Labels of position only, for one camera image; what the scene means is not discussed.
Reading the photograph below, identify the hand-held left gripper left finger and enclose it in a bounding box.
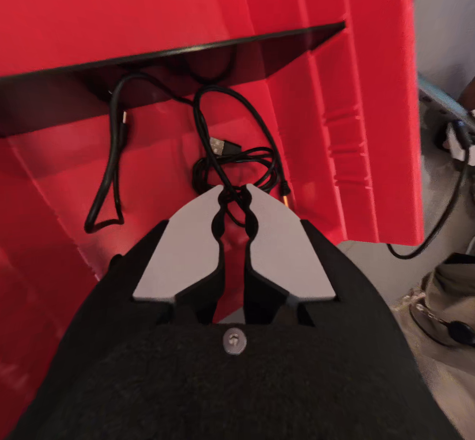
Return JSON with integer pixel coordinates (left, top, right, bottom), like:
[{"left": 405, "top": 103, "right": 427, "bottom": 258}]
[{"left": 132, "top": 184, "right": 226, "bottom": 324}]

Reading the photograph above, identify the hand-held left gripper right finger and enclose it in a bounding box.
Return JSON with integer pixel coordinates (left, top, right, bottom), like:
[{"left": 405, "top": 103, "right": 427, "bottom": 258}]
[{"left": 243, "top": 183, "right": 338, "bottom": 324}]

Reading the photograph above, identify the black cable gold plug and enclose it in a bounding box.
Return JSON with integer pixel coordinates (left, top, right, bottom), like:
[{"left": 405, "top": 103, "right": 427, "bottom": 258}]
[{"left": 85, "top": 72, "right": 195, "bottom": 233}]

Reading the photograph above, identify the thin black cable silver plug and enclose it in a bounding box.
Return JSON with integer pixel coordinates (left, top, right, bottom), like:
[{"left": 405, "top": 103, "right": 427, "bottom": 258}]
[{"left": 192, "top": 85, "right": 292, "bottom": 227}]

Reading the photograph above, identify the red plastic bin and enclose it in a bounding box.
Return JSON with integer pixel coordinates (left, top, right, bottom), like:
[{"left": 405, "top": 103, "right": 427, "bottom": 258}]
[{"left": 0, "top": 0, "right": 426, "bottom": 424}]

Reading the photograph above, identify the black zipper pull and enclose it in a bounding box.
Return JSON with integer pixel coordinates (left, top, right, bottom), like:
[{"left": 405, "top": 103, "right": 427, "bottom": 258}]
[{"left": 410, "top": 299, "right": 475, "bottom": 348}]

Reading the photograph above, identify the person's beige jacket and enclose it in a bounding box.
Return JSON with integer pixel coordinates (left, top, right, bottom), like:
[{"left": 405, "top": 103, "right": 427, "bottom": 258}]
[{"left": 393, "top": 252, "right": 475, "bottom": 440}]

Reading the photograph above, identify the black cable white plug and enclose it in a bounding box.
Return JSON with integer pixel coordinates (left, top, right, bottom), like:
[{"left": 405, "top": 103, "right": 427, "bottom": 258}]
[{"left": 387, "top": 120, "right": 475, "bottom": 259}]

